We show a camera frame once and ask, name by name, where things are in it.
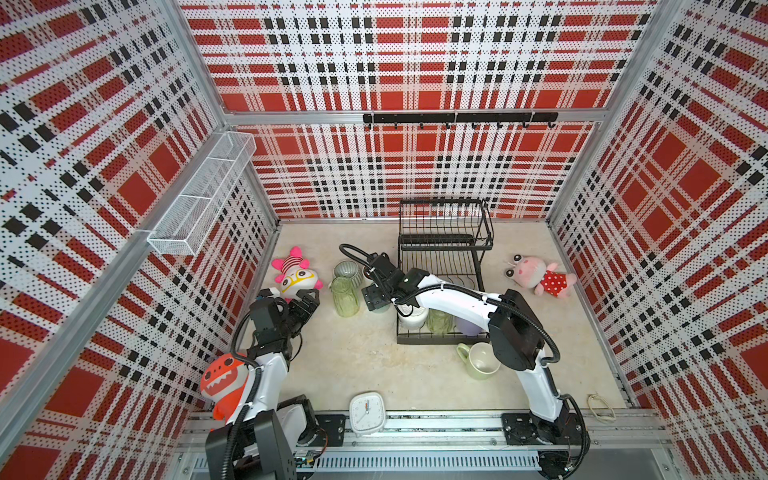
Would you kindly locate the white square alarm clock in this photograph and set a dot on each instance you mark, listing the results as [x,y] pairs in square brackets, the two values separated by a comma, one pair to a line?
[367,413]

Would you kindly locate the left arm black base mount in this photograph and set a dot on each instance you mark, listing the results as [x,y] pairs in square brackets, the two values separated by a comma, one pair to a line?
[324,429]

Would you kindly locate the green transparent glass mug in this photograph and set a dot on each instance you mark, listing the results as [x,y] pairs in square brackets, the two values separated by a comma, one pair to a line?
[440,322]

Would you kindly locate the tall green glass cup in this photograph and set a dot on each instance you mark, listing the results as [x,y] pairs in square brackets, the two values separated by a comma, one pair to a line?
[345,298]

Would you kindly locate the teal textured plastic cup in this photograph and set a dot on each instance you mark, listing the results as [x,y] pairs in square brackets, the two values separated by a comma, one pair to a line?
[378,308]

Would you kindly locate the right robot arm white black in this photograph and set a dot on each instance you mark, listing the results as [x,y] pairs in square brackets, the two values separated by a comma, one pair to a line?
[517,339]

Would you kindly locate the white ceramic mug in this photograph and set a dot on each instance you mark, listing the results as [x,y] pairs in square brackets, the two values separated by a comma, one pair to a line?
[412,317]

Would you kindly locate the black wire dish rack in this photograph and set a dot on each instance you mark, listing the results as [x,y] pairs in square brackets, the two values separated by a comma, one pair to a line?
[448,238]

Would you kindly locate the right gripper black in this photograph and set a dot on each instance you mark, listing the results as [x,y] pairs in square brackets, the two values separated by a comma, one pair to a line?
[370,293]

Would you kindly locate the pink white owl plush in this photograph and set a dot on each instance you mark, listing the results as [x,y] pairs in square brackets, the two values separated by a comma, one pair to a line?
[295,274]

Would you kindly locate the white wire wall basket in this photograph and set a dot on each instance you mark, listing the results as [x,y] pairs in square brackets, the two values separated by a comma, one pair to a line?
[216,170]

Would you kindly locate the beige rubber band loop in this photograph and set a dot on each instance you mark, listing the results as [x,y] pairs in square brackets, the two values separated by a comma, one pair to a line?
[600,409]

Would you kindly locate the lilac plastic cup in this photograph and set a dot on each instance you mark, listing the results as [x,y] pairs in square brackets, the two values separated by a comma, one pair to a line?
[469,329]

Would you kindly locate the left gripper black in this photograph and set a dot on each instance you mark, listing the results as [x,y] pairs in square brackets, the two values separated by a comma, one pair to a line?
[304,313]

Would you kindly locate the ribbed grey-green cup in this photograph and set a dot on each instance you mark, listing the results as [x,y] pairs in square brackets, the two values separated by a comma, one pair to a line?
[350,270]

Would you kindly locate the red monster plush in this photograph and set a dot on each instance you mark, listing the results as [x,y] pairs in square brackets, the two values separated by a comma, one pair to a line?
[223,383]

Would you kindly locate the pink pig plush red dress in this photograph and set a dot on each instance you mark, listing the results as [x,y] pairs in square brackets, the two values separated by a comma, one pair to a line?
[534,273]

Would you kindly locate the black wall hook rail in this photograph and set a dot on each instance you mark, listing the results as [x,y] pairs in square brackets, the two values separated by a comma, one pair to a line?
[524,118]

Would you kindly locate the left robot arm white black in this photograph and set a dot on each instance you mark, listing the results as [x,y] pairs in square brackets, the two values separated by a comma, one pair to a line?
[260,433]

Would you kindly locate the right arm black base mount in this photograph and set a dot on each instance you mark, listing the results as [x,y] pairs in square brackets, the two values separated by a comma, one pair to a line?
[526,429]

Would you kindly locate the light green ceramic mug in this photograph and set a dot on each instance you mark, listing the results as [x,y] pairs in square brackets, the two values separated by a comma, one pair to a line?
[479,360]

